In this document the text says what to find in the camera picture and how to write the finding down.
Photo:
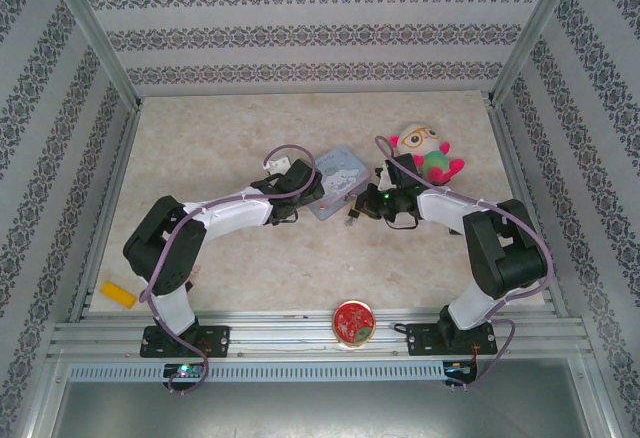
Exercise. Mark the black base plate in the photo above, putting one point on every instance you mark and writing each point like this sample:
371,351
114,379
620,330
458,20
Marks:
215,340
425,338

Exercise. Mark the blue cartoon tin box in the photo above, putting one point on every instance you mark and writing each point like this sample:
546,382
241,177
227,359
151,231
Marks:
342,178

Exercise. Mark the circuit board with green light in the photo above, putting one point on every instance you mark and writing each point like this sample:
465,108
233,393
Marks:
185,370

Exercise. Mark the aluminium frame post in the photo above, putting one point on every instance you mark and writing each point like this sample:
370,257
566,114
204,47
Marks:
95,33
537,28

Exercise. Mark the grey metal sheet panel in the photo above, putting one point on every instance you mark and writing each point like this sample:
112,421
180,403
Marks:
320,413

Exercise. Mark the aluminium side rail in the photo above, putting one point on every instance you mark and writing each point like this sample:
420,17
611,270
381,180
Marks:
525,183
107,208

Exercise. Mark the plush toy with glasses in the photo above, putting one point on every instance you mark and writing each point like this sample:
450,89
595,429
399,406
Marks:
422,140

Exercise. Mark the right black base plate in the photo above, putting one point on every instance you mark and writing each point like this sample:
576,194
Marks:
425,338

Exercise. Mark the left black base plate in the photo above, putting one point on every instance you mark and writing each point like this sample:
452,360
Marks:
215,340

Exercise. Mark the small metal key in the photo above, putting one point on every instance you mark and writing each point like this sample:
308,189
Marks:
348,222

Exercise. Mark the round red gold tin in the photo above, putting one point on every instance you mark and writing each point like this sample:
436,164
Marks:
354,323

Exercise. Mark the aluminium front rail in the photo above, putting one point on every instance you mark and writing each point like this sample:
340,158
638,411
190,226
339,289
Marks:
280,333

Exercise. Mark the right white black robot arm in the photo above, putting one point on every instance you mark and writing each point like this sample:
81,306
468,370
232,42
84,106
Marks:
500,253

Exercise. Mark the yellow rectangular block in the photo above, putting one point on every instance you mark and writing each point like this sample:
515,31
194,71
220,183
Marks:
117,294

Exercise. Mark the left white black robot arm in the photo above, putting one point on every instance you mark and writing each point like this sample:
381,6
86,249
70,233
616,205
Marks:
230,213

